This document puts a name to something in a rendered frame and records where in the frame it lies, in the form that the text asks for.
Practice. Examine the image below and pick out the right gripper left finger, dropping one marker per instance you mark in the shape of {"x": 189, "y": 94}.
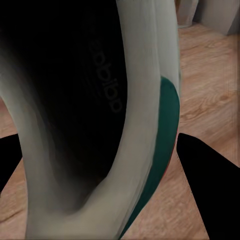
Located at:
{"x": 10, "y": 156}

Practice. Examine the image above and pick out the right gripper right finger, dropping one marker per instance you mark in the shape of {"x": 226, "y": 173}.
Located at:
{"x": 215, "y": 184}

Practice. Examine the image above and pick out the gym shoe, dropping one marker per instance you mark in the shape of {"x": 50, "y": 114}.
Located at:
{"x": 94, "y": 89}

